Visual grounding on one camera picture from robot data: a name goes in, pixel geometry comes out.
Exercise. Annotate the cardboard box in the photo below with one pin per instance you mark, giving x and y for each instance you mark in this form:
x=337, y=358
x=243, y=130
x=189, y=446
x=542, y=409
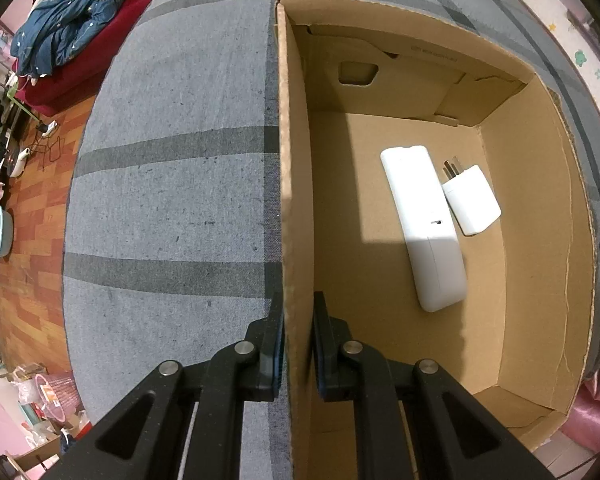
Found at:
x=380, y=285

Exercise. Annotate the blue plastic basin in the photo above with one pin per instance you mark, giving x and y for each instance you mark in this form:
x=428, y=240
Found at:
x=11, y=232

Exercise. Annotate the white remote control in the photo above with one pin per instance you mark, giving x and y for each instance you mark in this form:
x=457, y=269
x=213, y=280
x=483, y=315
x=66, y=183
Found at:
x=425, y=225

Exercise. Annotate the red velvet sofa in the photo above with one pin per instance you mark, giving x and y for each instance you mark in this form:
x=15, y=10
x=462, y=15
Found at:
x=70, y=80

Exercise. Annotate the large white charger plug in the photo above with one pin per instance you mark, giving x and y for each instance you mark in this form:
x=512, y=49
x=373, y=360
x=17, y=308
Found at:
x=470, y=202

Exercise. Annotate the grey plaid blanket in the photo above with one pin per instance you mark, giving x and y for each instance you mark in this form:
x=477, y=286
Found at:
x=180, y=210

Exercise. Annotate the blue star-print jacket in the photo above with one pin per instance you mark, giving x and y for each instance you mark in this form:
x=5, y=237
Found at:
x=65, y=25

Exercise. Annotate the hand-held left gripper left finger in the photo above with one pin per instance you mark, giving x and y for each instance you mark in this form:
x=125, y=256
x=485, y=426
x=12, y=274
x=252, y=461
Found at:
x=278, y=355

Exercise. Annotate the pink plastic basket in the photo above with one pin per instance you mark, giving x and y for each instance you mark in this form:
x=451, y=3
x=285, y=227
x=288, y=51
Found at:
x=62, y=385

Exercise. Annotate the white power strip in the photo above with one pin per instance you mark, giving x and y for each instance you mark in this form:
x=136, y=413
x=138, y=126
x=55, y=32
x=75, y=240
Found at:
x=49, y=126

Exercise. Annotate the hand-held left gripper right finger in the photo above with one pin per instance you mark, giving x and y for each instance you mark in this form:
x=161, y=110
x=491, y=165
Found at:
x=320, y=360

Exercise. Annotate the metal frame table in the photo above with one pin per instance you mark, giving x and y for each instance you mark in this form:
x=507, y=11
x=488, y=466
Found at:
x=12, y=97

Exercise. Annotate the small brown carton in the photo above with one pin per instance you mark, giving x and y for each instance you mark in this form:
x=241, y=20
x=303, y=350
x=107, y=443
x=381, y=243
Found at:
x=35, y=452

